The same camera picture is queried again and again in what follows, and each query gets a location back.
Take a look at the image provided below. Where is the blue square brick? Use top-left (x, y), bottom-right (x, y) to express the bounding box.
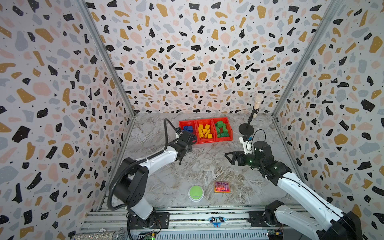
top-left (183, 126), bottom-right (194, 133)

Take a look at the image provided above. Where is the dark green long brick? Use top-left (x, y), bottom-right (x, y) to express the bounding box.
top-left (216, 127), bottom-right (222, 138)

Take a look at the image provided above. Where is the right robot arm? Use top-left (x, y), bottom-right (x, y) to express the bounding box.
top-left (225, 141), bottom-right (363, 240)

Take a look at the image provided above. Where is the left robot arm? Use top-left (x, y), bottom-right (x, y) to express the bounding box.
top-left (107, 119), bottom-right (198, 221)

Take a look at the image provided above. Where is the left red bin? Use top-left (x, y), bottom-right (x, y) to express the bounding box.
top-left (179, 120), bottom-right (199, 145)

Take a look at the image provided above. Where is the red bin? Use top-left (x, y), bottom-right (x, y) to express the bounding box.
top-left (195, 119), bottom-right (216, 144)
top-left (212, 118), bottom-right (233, 142)
top-left (179, 120), bottom-right (199, 145)

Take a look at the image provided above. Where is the wooden microphone on black stand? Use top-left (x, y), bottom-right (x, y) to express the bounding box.
top-left (239, 94), bottom-right (264, 136)

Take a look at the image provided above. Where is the colourful card box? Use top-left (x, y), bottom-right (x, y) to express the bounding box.
top-left (214, 182), bottom-right (231, 193)

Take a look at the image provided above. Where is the middle red bin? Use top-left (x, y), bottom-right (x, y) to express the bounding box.
top-left (195, 119), bottom-right (216, 144)

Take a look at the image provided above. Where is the right red bin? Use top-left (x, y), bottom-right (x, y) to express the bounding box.
top-left (212, 118), bottom-right (233, 142)

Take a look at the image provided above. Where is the green push button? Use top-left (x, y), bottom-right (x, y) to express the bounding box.
top-left (188, 185), bottom-right (204, 202)

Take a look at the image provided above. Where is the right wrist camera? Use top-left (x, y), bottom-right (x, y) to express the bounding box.
top-left (239, 135), bottom-right (253, 155)

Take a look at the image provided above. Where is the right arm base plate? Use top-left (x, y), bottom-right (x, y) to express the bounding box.
top-left (247, 211), bottom-right (282, 227)

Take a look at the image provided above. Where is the blue clip on rail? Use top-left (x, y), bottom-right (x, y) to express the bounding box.
top-left (209, 217), bottom-right (226, 228)

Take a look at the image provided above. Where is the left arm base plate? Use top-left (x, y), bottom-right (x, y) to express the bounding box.
top-left (127, 212), bottom-right (170, 230)

